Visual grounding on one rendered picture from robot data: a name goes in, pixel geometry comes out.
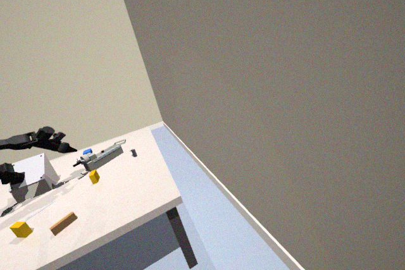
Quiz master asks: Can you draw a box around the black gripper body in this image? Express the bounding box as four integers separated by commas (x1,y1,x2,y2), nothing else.
43,140,69,154

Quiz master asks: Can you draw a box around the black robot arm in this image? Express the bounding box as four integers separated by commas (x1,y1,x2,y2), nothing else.
0,126,66,185

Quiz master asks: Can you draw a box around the blue box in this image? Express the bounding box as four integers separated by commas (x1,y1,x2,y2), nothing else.
83,148,92,155

